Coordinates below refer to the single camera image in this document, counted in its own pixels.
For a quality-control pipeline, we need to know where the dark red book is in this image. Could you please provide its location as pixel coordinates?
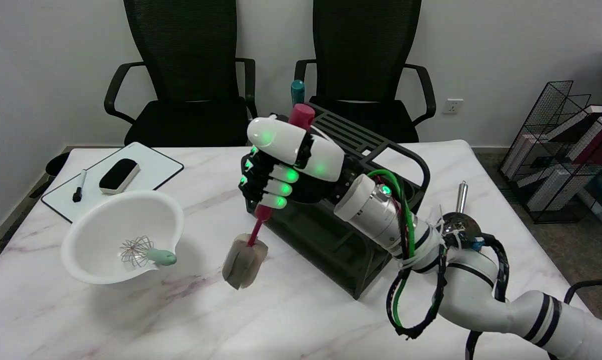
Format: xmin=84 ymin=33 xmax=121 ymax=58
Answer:
xmin=571 ymin=114 xmax=602 ymax=166

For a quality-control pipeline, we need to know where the steel scoop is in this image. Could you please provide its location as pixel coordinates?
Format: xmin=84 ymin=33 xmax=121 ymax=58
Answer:
xmin=441 ymin=181 xmax=481 ymax=238

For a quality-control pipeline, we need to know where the black whiteboard eraser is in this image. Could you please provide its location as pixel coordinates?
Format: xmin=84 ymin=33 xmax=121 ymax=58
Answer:
xmin=99 ymin=158 xmax=141 ymax=195

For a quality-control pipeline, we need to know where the green handled wire whisk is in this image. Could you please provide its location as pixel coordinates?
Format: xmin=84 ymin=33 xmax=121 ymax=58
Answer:
xmin=119 ymin=236 xmax=177 ymax=269

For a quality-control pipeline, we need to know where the pink sponge bottle brush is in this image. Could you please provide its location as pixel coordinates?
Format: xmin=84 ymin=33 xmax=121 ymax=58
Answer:
xmin=222 ymin=103 xmax=315 ymax=291

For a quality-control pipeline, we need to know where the black marker pen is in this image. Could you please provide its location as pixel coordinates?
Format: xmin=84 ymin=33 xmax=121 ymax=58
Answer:
xmin=72 ymin=169 xmax=88 ymax=203

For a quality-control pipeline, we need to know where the black round base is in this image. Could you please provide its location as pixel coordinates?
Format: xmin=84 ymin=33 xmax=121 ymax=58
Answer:
xmin=45 ymin=152 xmax=70 ymax=177

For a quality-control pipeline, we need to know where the green cable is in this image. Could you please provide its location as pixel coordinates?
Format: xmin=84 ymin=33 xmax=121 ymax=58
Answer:
xmin=367 ymin=169 xmax=417 ymax=328

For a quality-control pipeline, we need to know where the black wire book rack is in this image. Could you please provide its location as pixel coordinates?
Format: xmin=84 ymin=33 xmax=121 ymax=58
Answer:
xmin=498 ymin=80 xmax=602 ymax=224

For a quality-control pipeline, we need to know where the small whiteboard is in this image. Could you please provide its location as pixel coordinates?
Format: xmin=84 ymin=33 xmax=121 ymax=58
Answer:
xmin=41 ymin=142 xmax=185 ymax=224

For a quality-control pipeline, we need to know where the black kitchen storage rack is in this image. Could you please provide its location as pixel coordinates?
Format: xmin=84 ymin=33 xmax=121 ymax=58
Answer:
xmin=245 ymin=102 xmax=431 ymax=300

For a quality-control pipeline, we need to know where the white mixing bowl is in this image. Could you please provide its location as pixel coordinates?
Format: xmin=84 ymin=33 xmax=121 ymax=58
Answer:
xmin=60 ymin=190 xmax=185 ymax=286

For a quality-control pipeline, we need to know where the black braided cable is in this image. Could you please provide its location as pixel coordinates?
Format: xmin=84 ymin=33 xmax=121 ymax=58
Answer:
xmin=386 ymin=212 xmax=510 ymax=341

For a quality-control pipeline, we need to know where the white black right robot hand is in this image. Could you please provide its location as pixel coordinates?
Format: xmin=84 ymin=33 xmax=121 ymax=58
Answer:
xmin=239 ymin=114 xmax=359 ymax=210

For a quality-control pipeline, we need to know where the black mesh office chair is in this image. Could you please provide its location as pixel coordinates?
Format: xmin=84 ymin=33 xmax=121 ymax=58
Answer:
xmin=104 ymin=0 xmax=260 ymax=148
xmin=294 ymin=0 xmax=437 ymax=144

